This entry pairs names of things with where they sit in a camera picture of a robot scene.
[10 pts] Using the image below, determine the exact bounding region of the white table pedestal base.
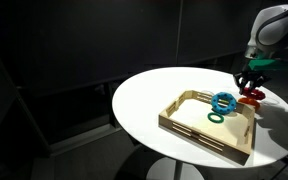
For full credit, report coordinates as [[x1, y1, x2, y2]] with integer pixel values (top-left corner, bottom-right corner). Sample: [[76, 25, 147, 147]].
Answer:
[[145, 156, 205, 180]]

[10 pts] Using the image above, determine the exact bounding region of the light wooden slatted tray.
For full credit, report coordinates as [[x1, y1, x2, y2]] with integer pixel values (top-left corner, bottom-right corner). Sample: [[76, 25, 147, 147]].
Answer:
[[158, 89, 257, 167]]

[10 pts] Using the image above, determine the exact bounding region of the blue studded ring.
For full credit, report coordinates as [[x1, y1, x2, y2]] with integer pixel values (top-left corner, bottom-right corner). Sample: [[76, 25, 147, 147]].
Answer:
[[211, 91, 238, 115]]

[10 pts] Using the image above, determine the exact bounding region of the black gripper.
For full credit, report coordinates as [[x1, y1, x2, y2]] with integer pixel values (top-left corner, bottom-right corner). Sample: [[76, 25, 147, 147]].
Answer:
[[233, 69, 272, 96]]

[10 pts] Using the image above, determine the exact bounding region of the teal camera mount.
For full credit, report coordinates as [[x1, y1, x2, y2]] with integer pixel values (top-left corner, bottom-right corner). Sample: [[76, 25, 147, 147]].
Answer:
[[246, 57, 288, 72]]

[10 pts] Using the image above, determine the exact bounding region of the clear transparent ring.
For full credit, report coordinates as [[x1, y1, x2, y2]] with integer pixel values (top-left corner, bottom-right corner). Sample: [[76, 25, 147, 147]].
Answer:
[[201, 88, 215, 96]]

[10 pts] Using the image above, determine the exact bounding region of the orange studded ring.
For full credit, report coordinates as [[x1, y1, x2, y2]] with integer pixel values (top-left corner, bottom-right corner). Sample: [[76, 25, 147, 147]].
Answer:
[[237, 96, 261, 112]]

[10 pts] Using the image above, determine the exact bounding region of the red ribbed ring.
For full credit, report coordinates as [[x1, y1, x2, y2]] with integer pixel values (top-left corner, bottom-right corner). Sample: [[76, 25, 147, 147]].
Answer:
[[242, 87, 266, 101]]

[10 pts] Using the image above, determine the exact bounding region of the thin dark green ring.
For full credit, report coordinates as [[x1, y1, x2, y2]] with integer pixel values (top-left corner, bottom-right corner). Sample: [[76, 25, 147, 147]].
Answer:
[[206, 112, 225, 124]]

